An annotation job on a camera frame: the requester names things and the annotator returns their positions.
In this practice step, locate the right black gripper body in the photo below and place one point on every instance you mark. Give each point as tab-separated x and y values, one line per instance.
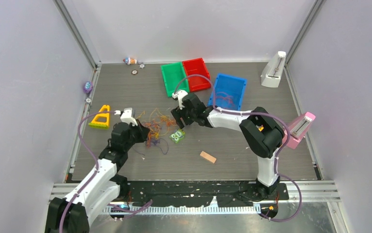
188	117

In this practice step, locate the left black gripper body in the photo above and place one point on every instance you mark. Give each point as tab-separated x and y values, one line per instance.
136	135

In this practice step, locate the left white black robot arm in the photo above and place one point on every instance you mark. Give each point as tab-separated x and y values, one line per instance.
76	211

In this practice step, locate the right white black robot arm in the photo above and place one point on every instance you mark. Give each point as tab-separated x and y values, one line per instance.
261	132

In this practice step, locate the green frog toy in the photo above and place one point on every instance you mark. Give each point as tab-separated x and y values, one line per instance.
177	136

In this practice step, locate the red plastic bin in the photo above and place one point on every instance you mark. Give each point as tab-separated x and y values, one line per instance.
196	68

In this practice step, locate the blue plastic bin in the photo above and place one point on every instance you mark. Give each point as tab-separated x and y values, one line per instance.
229	92

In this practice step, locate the green plastic bin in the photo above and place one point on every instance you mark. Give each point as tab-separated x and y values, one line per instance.
172	74

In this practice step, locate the orange wooden block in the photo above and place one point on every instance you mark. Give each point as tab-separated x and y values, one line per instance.
208	157

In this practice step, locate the purple round toy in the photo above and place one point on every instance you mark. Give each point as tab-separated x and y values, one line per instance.
88	86

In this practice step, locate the small figurine toy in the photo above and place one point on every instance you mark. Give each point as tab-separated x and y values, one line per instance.
130	61

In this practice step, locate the white metronome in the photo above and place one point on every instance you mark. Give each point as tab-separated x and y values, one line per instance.
272	73

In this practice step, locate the pink metronome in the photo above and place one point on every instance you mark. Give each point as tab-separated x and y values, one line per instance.
298	129

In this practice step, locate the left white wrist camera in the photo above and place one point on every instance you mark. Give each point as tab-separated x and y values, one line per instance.
126	116

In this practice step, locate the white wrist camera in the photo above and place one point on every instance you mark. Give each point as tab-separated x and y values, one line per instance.
178	96
126	116

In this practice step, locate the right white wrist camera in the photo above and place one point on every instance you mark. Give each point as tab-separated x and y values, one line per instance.
178	96

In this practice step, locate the left yellow triangle frame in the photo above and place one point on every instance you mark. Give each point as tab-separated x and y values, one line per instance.
102	119

